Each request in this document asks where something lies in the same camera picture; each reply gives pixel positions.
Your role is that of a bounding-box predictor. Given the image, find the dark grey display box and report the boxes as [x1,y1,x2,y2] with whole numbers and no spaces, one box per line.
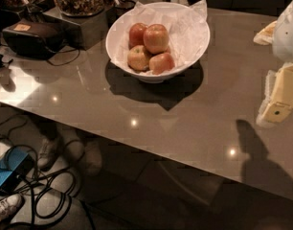
[43,8,108,50]

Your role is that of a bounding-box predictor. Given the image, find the black VR headset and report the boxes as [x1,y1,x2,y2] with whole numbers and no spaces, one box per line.
[2,19,65,59]

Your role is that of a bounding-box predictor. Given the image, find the top red apple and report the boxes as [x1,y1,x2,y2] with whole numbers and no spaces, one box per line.
[144,24,169,55]

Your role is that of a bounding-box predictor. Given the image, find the blue box on floor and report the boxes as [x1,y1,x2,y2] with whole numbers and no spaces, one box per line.
[0,149,34,195]

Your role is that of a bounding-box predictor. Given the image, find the white ceramic bowl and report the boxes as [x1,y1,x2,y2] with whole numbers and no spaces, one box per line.
[104,1,212,84]

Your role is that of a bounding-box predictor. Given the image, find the white sneaker bottom left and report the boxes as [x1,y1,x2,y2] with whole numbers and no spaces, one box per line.
[0,194,23,222]

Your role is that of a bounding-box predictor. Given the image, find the black floor cables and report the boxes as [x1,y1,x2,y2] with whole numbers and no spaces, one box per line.
[0,113,97,230]

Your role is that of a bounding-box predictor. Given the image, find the red apple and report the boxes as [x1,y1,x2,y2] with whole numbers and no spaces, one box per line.
[144,24,169,55]
[129,23,147,47]
[149,53,175,75]

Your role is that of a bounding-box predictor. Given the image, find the back left red apple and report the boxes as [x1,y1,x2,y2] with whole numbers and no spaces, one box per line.
[129,23,147,47]

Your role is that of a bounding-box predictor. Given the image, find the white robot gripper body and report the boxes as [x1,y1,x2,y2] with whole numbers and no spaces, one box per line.
[272,0,293,63]

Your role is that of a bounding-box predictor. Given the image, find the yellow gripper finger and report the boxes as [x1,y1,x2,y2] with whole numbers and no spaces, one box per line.
[253,21,277,45]
[256,63,293,127]

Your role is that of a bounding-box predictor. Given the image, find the front right red apple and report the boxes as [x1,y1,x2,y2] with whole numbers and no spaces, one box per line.
[149,53,175,75]

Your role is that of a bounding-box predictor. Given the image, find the front left yellowish apple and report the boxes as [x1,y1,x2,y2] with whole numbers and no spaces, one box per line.
[127,45,152,71]

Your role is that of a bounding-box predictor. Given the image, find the white paper bowl liner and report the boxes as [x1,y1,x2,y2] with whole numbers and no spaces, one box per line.
[109,0,209,78]

